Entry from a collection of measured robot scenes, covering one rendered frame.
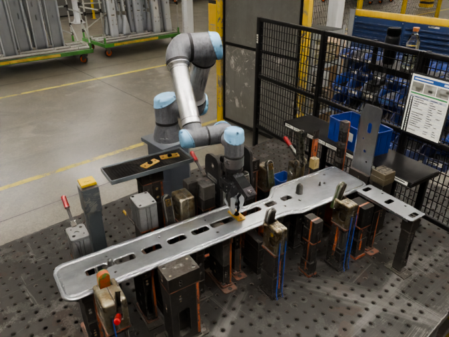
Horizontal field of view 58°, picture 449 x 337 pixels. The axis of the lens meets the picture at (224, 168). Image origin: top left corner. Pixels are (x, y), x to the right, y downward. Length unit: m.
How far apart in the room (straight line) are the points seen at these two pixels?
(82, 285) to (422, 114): 1.67
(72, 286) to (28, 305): 0.47
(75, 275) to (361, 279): 1.18
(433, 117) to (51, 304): 1.88
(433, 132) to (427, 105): 0.13
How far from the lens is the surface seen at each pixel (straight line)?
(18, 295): 1.97
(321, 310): 1.76
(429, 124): 2.18
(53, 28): 8.70
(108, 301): 1.30
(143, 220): 1.61
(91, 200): 1.71
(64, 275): 1.51
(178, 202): 1.67
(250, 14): 4.36
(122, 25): 9.51
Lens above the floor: 1.97
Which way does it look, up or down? 28 degrees down
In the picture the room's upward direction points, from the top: straight up
